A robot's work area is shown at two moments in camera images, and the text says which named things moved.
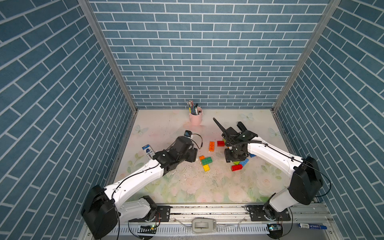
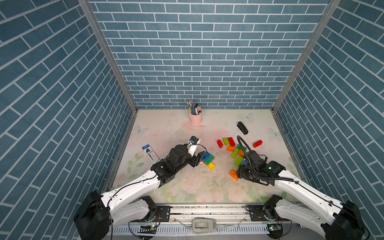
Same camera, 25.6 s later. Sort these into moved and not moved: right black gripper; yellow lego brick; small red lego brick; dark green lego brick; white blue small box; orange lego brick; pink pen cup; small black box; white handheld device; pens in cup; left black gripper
Moved: right black gripper; orange lego brick; yellow lego brick; left black gripper
Not moved: pens in cup; small red lego brick; white handheld device; pink pen cup; dark green lego brick; white blue small box; small black box
